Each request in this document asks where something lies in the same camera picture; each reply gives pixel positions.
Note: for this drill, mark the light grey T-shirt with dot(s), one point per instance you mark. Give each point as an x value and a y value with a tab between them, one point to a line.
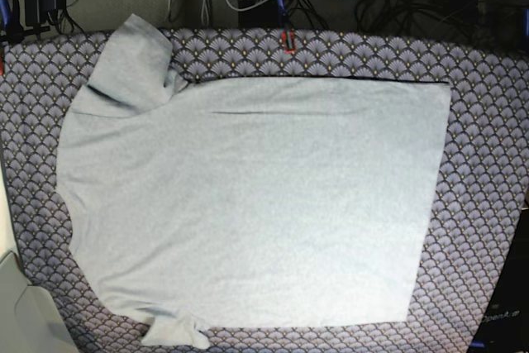
246	202

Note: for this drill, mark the red table clamp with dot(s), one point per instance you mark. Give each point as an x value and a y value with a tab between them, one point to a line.
288	41

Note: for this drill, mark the black power adapter box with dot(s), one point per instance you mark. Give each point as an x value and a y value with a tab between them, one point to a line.
264	16

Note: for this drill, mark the fan-patterned grey tablecloth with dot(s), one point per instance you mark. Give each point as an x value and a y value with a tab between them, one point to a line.
479	196

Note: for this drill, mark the white plastic bin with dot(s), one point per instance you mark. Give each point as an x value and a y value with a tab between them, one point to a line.
30	321

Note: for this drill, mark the black OpenArm base panel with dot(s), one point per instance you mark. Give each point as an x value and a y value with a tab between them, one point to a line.
504	327

